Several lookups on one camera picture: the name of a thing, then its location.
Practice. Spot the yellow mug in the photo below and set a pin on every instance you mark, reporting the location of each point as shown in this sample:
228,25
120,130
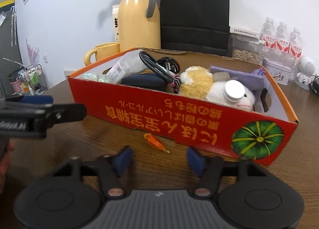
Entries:
108,52

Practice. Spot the purple feather wall sticker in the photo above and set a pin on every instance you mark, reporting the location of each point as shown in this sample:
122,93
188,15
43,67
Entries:
32,53

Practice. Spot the dark cabinet yellow trim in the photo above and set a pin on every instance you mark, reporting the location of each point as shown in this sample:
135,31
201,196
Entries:
6,44

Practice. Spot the red cardboard box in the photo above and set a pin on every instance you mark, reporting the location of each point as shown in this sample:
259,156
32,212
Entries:
174,121

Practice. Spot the white robot toy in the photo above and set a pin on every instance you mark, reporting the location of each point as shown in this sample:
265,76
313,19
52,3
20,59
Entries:
307,68

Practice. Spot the iridescent glitter packet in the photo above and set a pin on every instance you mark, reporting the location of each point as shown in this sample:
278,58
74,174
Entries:
94,77

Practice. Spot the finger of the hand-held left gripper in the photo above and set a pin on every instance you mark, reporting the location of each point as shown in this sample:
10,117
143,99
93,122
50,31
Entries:
37,99
69,115

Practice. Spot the small white ribbed cap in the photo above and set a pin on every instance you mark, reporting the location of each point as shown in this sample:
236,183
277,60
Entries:
234,90

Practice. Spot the clear seed container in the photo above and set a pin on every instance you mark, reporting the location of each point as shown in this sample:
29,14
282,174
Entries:
245,54

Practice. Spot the person's left hand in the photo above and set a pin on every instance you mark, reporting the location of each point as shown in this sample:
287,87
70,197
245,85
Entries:
5,174

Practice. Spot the yellow thermos jug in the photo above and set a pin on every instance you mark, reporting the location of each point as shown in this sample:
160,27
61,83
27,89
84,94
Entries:
139,19

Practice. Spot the yellow white plush toy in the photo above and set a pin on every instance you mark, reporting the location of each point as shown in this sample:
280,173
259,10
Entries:
197,82

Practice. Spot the white wall socket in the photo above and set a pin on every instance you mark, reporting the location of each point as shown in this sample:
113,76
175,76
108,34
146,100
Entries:
46,58

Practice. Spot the white labelled carton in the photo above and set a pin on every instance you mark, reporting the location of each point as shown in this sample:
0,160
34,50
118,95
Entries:
68,74

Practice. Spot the hanging folded umbrella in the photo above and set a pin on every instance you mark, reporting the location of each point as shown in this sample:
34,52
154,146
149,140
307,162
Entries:
13,24

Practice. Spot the pale tin box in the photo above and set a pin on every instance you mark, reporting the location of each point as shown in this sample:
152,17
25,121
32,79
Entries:
276,73

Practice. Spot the white milk carton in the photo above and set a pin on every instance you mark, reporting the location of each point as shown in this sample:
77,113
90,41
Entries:
116,24

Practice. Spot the white squeeze tube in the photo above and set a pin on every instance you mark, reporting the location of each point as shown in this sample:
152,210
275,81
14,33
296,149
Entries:
124,65

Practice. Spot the navy glasses case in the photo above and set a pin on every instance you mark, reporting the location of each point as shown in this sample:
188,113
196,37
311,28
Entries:
144,83

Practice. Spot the black paper bag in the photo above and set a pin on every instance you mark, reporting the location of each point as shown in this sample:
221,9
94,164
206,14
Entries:
194,7

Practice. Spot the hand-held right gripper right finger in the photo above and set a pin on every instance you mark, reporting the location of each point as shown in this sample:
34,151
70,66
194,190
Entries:
195,161

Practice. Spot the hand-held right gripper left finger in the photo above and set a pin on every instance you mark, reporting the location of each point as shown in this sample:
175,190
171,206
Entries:
122,160

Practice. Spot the clear water bottle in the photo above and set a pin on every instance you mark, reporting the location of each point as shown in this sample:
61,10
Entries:
268,37
296,47
282,42

